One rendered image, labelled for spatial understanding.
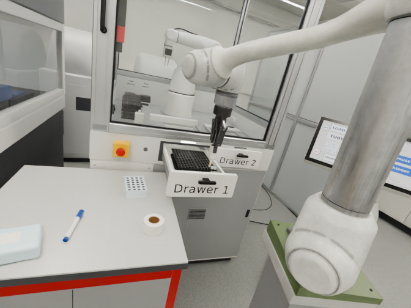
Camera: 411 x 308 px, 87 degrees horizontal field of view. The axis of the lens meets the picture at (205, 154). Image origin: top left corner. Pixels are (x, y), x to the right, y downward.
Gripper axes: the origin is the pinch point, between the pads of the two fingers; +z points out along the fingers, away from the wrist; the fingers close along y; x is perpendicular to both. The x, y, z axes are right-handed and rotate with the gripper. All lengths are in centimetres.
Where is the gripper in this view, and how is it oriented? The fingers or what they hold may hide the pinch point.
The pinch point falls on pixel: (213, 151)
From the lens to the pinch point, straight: 95.5
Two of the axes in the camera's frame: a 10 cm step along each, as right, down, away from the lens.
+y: -2.8, -4.0, 8.7
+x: -9.4, -0.8, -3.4
